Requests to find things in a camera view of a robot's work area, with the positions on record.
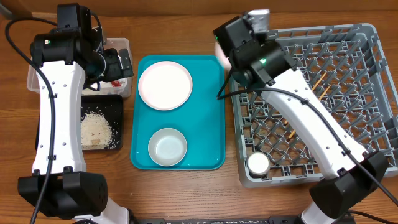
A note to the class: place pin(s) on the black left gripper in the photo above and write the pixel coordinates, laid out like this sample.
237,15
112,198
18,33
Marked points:
115,71

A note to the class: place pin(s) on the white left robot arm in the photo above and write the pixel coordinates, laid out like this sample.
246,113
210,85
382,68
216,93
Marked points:
68,59

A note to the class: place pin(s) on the white cup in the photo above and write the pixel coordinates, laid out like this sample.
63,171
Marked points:
258,164

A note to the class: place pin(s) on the black tray bin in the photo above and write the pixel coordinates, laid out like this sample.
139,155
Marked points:
110,105

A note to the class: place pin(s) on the tissue with red wrapper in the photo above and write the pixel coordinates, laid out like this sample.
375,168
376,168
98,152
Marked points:
116,83

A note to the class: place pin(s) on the clear plastic bin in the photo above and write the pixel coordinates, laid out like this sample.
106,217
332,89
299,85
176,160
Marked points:
116,43

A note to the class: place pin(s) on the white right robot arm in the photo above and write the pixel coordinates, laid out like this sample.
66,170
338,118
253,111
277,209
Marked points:
260,65

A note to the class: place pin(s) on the large pink plate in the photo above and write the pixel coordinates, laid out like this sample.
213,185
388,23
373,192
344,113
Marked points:
165,85

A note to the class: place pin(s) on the teal serving tray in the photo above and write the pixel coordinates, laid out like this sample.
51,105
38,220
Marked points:
201,119

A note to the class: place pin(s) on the wooden chopstick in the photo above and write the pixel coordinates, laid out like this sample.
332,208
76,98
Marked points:
319,81
292,134

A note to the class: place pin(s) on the rice pile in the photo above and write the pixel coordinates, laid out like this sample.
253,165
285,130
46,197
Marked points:
97,133

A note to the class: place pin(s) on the grey dishwasher rack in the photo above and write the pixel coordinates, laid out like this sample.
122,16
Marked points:
362,98

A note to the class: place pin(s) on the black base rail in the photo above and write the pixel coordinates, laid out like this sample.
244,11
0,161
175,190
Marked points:
270,220

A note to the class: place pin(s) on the grey bowl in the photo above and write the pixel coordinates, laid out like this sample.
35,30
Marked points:
167,147

